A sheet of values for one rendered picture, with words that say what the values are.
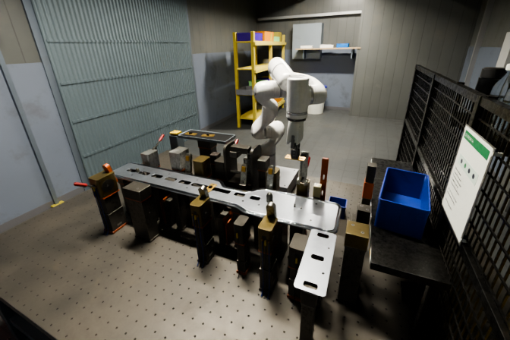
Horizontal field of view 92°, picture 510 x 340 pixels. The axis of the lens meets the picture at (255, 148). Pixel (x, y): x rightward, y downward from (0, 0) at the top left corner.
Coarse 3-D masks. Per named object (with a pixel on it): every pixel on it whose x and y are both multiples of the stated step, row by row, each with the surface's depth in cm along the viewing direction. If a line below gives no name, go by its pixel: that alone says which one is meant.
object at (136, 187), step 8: (128, 184) 134; (136, 184) 133; (144, 184) 133; (128, 192) 130; (136, 192) 127; (144, 192) 130; (128, 200) 133; (136, 200) 130; (144, 200) 131; (152, 200) 136; (136, 208) 133; (144, 208) 132; (152, 208) 137; (136, 216) 136; (144, 216) 133; (152, 216) 138; (136, 224) 139; (144, 224) 135; (152, 224) 138; (136, 232) 142; (144, 232) 138; (152, 232) 139; (160, 232) 145; (144, 240) 140; (152, 240) 139
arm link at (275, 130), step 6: (270, 126) 168; (276, 126) 168; (282, 126) 170; (270, 132) 168; (276, 132) 168; (282, 132) 170; (270, 138) 177; (276, 138) 171; (264, 144) 176; (270, 144) 173; (276, 144) 174; (264, 150) 173; (270, 150) 173
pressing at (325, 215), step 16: (128, 176) 149; (144, 176) 148; (176, 176) 147; (192, 176) 147; (176, 192) 132; (192, 192) 130; (208, 192) 130; (240, 192) 129; (256, 192) 129; (272, 192) 129; (240, 208) 117; (256, 208) 116; (288, 208) 116; (304, 208) 115; (320, 208) 115; (336, 208) 115; (288, 224) 107; (304, 224) 105; (320, 224) 105; (336, 224) 105
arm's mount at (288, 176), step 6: (282, 168) 197; (288, 168) 196; (282, 174) 189; (288, 174) 188; (294, 174) 188; (282, 180) 180; (288, 180) 180; (294, 180) 188; (282, 186) 173; (288, 186) 174; (294, 186) 191; (288, 192) 176
